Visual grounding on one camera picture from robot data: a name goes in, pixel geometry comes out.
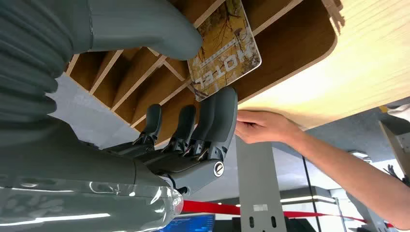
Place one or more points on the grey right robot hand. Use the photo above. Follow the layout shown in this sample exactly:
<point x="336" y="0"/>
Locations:
<point x="80" y="166"/>

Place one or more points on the wooden slotted card holder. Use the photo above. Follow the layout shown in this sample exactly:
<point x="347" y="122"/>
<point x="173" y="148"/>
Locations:
<point x="288" y="41"/>

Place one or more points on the blue computer screen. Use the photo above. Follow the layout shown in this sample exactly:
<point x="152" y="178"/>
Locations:
<point x="192" y="224"/>

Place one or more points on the red barrier belt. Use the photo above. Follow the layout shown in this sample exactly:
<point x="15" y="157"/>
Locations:
<point x="211" y="207"/>

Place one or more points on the grey metal desk leg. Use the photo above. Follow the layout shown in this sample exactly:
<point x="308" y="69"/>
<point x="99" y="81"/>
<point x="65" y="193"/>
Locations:
<point x="397" y="144"/>
<point x="257" y="185"/>

